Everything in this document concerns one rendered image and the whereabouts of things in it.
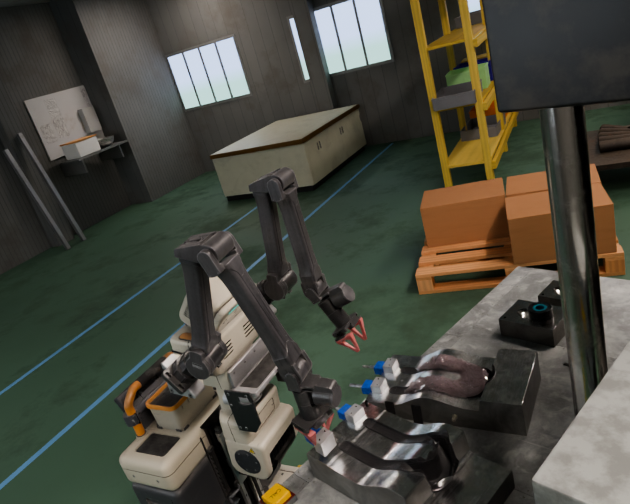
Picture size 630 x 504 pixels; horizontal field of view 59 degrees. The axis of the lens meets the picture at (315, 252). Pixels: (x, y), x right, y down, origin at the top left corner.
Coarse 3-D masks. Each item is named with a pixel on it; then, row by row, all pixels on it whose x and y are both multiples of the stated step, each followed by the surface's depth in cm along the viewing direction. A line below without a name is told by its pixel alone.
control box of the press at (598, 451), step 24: (624, 360) 75; (600, 384) 72; (624, 384) 71; (600, 408) 68; (624, 408) 67; (576, 432) 66; (600, 432) 65; (624, 432) 64; (552, 456) 63; (576, 456) 63; (600, 456) 62; (624, 456) 61; (552, 480) 61; (576, 480) 60; (600, 480) 59; (624, 480) 58
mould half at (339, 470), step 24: (336, 432) 165; (360, 432) 162; (408, 432) 157; (456, 432) 146; (312, 456) 158; (336, 456) 156; (384, 456) 151; (408, 456) 143; (456, 456) 144; (336, 480) 153; (360, 480) 146; (384, 480) 139; (408, 480) 135; (456, 480) 141; (480, 480) 139; (504, 480) 137
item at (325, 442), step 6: (318, 432) 155; (324, 432) 154; (330, 432) 154; (306, 438) 157; (318, 438) 153; (324, 438) 152; (330, 438) 153; (312, 444) 156; (318, 444) 152; (324, 444) 152; (330, 444) 154; (336, 444) 156; (318, 450) 154; (324, 450) 153; (330, 450) 155; (324, 456) 154
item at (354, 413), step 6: (336, 408) 174; (342, 408) 172; (348, 408) 171; (354, 408) 168; (360, 408) 168; (342, 414) 170; (348, 414) 167; (354, 414) 166; (360, 414) 168; (348, 420) 168; (354, 420) 166
